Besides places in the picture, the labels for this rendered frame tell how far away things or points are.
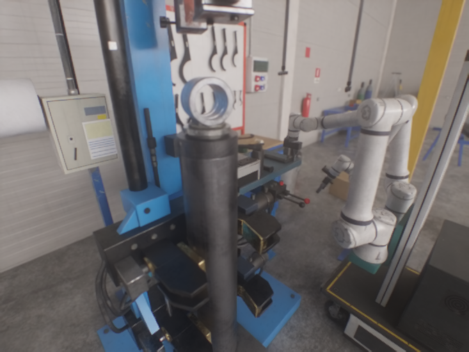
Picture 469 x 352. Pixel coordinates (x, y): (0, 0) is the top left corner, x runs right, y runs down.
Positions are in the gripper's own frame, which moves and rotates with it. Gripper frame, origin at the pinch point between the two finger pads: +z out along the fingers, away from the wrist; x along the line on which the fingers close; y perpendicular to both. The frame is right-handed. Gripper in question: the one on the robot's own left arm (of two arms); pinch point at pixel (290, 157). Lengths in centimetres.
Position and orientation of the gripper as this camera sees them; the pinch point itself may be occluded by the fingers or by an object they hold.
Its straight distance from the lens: 175.5
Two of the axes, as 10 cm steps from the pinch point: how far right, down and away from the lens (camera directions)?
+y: 7.0, -2.9, 6.5
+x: -7.1, -2.9, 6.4
